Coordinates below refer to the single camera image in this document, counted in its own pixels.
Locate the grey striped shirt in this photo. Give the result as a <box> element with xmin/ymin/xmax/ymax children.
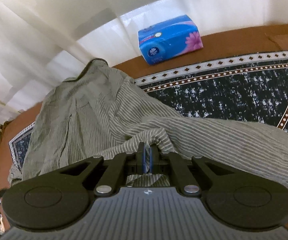
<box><xmin>8</xmin><ymin>59</ymin><xmax>288</xmax><ymax>188</ymax></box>

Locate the dark patterned rug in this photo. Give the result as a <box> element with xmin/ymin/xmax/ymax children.
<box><xmin>12</xmin><ymin>62</ymin><xmax>288</xmax><ymax>168</ymax></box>

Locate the blue tissue pack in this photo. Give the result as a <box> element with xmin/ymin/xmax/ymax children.
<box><xmin>138</xmin><ymin>15</ymin><xmax>203</xmax><ymax>65</ymax></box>

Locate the white curtain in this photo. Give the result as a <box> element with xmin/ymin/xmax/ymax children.
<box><xmin>0</xmin><ymin>0</ymin><xmax>288</xmax><ymax>124</ymax></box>

